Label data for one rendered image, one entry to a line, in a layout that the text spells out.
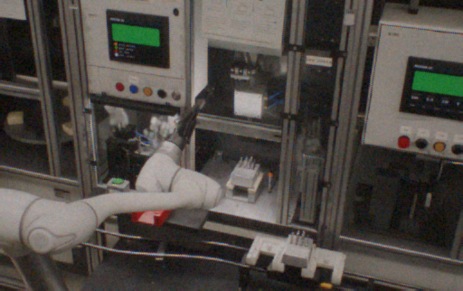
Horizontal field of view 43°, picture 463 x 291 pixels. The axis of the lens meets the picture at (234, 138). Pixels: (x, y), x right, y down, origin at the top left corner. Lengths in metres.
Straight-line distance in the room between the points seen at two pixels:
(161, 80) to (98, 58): 0.27
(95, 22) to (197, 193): 0.82
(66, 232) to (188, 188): 0.53
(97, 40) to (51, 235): 1.05
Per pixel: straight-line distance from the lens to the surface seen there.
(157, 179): 2.00
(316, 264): 2.37
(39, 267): 1.80
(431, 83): 2.06
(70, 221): 1.56
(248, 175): 2.54
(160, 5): 2.21
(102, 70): 2.42
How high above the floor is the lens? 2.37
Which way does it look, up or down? 28 degrees down
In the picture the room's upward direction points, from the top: 2 degrees clockwise
